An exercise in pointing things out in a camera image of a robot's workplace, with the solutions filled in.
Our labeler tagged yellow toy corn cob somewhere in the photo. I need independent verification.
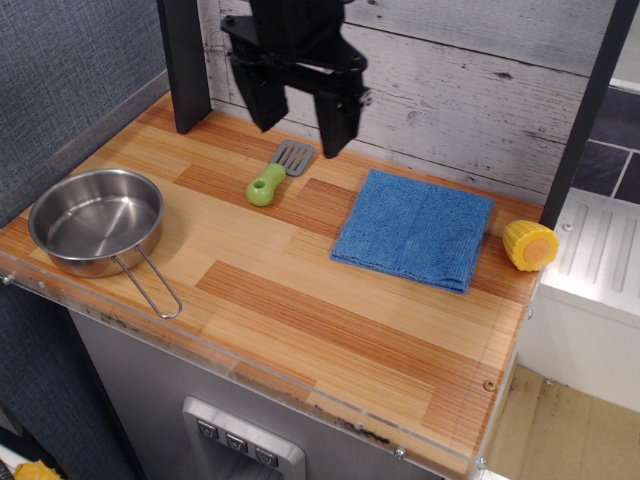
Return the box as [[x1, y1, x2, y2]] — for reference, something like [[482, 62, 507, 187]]
[[502, 220, 559, 272]]

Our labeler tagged yellow toy on floor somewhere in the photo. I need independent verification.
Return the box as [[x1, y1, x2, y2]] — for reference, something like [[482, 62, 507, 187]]
[[13, 461, 62, 480]]

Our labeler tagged steel pan with wire handle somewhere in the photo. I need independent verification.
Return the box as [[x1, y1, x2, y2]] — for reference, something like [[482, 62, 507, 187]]
[[28, 169, 183, 319]]

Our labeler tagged clear acrylic table edge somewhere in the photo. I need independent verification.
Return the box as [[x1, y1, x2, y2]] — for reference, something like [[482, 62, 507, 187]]
[[1, 247, 536, 479]]

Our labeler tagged blue folded cloth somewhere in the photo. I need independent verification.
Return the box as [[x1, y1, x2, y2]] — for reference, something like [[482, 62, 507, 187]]
[[331, 170, 494, 294]]

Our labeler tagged dark right frame post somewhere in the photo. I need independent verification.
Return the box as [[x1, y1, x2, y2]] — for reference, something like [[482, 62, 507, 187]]
[[539, 0, 639, 229]]

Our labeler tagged dark left frame post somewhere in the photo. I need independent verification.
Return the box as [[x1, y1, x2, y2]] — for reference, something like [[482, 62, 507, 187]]
[[157, 0, 211, 134]]

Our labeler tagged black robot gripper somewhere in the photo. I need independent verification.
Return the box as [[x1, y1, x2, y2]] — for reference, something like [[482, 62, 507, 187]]
[[221, 1, 371, 159]]

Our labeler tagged silver dispenser button panel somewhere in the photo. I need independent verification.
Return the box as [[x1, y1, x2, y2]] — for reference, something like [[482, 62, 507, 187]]
[[182, 396, 307, 479]]

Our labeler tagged white toy sink unit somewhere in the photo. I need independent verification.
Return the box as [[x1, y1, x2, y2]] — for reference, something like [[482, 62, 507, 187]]
[[517, 189, 639, 410]]

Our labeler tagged green handled grey toy spatula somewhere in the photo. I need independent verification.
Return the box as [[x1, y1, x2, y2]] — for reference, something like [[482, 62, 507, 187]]
[[245, 139, 315, 207]]

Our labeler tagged dark frame post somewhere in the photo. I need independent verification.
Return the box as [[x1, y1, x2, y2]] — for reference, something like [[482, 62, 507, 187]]
[[539, 0, 639, 229], [157, 0, 211, 134]]

